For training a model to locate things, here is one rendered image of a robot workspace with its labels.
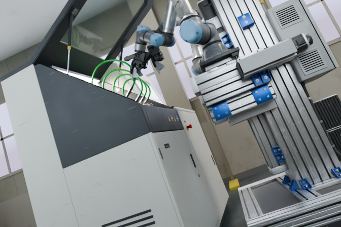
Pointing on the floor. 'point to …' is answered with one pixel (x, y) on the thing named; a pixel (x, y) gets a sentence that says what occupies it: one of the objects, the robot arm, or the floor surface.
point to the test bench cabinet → (125, 188)
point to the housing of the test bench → (37, 149)
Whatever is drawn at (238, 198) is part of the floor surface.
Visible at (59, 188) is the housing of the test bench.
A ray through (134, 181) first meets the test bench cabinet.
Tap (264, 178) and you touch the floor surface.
